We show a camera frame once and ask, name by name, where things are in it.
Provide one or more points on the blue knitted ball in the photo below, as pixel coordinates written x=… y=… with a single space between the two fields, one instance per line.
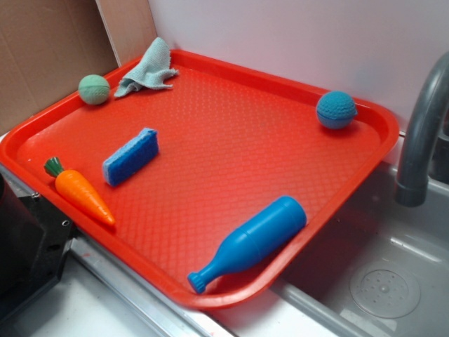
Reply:
x=336 y=110

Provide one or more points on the brown cardboard panel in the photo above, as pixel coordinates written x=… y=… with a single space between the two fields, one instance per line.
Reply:
x=47 y=46

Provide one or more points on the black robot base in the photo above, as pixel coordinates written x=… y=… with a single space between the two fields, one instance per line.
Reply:
x=34 y=243

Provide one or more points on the blue plastic bottle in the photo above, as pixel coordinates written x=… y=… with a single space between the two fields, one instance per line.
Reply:
x=253 y=241

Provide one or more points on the green ball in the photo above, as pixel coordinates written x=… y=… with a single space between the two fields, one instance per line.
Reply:
x=94 y=89

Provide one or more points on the grey plastic sink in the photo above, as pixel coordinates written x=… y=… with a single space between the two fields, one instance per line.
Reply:
x=375 y=269

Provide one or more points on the light blue cloth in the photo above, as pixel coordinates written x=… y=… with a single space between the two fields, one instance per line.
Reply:
x=151 y=72

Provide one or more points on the orange toy carrot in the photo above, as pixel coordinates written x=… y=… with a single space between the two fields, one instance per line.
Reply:
x=78 y=191

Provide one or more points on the red plastic tray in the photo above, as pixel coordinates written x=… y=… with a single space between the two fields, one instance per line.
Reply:
x=231 y=141

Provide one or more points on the grey faucet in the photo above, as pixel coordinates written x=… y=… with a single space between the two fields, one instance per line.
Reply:
x=424 y=154

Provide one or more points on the blue sponge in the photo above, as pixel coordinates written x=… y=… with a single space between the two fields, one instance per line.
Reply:
x=131 y=157

